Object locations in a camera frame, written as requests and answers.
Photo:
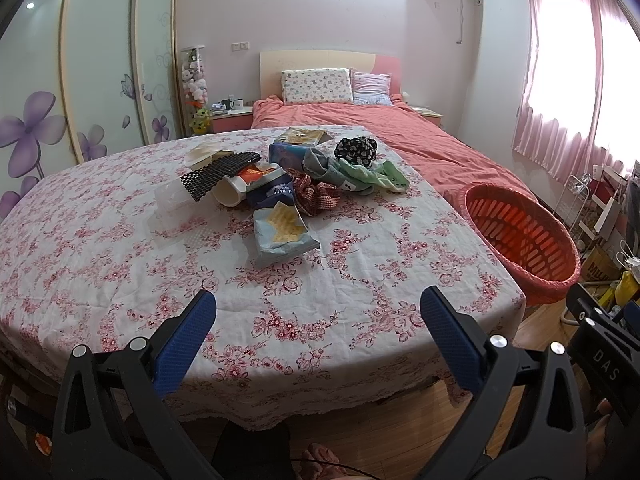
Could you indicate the pink right nightstand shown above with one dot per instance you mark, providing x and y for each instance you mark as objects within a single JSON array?
[{"x": 430, "y": 115}]

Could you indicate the beige pink headboard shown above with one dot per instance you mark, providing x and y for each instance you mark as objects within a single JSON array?
[{"x": 271, "y": 64}]

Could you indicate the striped pink pillow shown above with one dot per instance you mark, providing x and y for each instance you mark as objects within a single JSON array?
[{"x": 370, "y": 89}]

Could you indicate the yellow gold snack box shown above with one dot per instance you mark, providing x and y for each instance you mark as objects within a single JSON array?
[{"x": 303, "y": 136}]

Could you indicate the floral pink white tablecloth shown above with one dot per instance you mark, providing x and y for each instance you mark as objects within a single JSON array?
[{"x": 89, "y": 257}]

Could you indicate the clear tube of plush toys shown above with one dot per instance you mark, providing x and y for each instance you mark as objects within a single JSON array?
[{"x": 192, "y": 76}]

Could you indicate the beige paper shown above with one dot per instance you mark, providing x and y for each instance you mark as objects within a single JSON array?
[{"x": 204, "y": 154}]

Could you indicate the black white floral scrunchie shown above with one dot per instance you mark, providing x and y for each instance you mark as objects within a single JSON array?
[{"x": 361, "y": 150}]

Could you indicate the coral pink bed duvet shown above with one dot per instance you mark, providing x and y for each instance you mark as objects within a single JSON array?
[{"x": 443, "y": 160}]

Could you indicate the light blue snack bag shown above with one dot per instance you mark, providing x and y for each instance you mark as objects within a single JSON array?
[{"x": 280, "y": 235}]

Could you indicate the brown cardboard box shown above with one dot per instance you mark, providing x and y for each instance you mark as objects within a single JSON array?
[{"x": 599, "y": 267}]

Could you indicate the green yellow plush toy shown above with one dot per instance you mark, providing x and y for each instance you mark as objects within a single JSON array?
[{"x": 200, "y": 121}]

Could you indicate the floral white pillow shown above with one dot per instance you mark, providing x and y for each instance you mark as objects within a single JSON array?
[{"x": 316, "y": 85}]

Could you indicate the red plastic laundry basket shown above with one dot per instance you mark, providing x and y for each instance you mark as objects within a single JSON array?
[{"x": 528, "y": 240}]

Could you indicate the blue tissue pack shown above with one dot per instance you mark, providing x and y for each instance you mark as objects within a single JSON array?
[{"x": 288, "y": 156}]

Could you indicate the mint green cloth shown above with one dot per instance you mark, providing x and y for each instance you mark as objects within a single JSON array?
[{"x": 383, "y": 175}]

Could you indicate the grey blue cloth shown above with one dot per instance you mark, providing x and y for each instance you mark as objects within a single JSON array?
[{"x": 322, "y": 168}]

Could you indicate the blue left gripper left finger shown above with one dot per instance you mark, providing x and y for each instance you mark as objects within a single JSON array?
[{"x": 178, "y": 340}]

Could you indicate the pink window curtain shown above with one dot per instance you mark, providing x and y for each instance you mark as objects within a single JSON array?
[{"x": 580, "y": 105}]

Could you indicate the pink left nightstand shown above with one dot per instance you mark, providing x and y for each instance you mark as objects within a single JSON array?
[{"x": 232, "y": 120}]

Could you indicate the white wire rack shelf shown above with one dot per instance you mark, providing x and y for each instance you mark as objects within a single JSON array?
[{"x": 575, "y": 205}]

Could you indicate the white wall socket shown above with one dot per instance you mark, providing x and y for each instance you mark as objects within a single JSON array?
[{"x": 240, "y": 46}]

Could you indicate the flower printed sliding wardrobe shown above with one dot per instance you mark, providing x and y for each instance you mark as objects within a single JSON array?
[{"x": 80, "y": 80}]

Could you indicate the clear plastic container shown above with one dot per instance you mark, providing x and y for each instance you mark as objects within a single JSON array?
[{"x": 173, "y": 198}]

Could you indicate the red plaid scrunchie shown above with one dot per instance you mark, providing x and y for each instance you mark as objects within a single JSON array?
[{"x": 313, "y": 197}]

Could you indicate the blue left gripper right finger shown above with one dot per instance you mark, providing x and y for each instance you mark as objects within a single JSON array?
[{"x": 457, "y": 337}]

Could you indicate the pink nightstand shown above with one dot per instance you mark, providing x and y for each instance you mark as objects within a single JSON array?
[
  {"x": 232, "y": 120},
  {"x": 430, "y": 115}
]

